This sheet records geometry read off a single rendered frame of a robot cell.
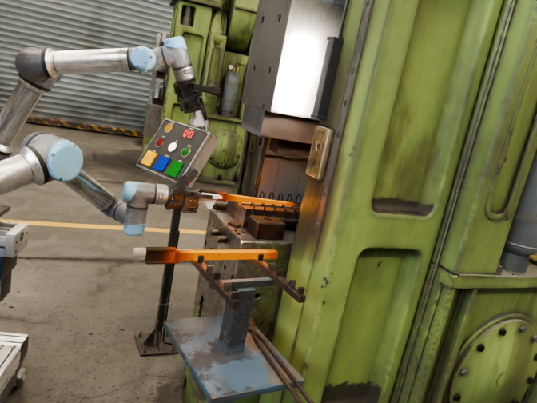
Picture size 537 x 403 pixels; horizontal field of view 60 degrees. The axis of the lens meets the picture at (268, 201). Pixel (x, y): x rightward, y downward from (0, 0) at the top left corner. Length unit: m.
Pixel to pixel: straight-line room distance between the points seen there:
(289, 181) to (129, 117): 7.70
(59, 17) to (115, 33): 0.95
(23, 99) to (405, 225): 1.43
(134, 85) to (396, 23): 8.36
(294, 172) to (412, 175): 0.64
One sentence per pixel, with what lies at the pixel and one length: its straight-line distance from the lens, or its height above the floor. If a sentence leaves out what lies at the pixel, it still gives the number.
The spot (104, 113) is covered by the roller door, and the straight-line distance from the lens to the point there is 9.61.
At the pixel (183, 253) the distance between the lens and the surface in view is 1.42.
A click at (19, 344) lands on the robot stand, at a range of 2.29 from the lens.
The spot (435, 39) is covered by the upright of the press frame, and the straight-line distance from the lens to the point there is 1.66.
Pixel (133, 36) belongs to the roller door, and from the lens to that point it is 9.59.
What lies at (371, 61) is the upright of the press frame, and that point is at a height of 1.58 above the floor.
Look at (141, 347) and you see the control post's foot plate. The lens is 2.68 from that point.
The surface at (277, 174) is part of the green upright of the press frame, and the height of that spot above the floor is 1.08.
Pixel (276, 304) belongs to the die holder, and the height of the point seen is 0.67.
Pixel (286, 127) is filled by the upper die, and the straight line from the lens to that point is 1.77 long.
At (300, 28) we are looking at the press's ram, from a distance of 1.71.
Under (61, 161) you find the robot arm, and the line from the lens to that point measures 1.45.
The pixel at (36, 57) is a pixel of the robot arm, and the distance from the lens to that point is 1.79.
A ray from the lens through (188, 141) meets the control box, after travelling 2.24.
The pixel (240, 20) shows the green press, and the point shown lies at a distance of 6.59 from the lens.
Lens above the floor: 1.45
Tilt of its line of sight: 13 degrees down
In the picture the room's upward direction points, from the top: 11 degrees clockwise
